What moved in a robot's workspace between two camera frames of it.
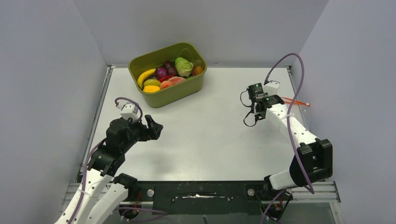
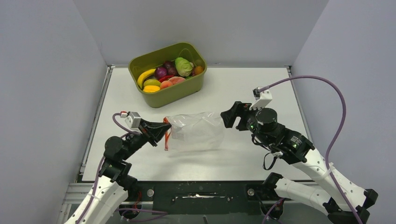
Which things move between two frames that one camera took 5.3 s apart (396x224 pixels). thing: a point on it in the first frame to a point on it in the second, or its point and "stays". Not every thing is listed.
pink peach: x=176 y=80 stays
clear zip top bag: x=288 y=101 to x=194 y=132
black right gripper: x=259 y=115 to x=238 y=109
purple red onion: x=160 y=72 stays
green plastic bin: x=190 y=86 stays
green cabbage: x=184 y=67 stays
